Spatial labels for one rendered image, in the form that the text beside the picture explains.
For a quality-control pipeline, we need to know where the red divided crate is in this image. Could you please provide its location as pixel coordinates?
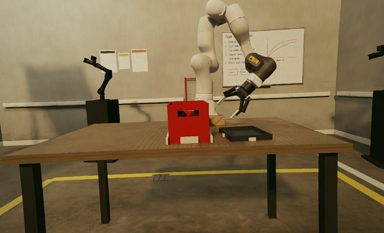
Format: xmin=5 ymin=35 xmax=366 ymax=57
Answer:
xmin=167 ymin=100 xmax=210 ymax=144

